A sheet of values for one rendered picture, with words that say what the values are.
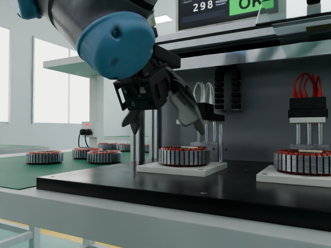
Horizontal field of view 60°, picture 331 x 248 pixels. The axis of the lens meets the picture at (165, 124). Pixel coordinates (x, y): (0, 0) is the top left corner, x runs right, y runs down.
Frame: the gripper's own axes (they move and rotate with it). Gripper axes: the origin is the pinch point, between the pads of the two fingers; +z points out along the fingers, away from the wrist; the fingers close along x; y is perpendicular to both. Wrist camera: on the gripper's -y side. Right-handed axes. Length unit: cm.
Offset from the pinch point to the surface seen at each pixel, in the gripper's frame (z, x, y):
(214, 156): 14.8, 2.8, -13.8
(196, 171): 6.2, 5.8, 3.7
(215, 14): -16.1, 2.8, -32.6
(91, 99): 21, -89, -74
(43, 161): 13, -49, -4
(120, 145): 38, -60, -52
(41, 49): 26, -448, -358
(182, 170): 6.0, 2.9, 3.7
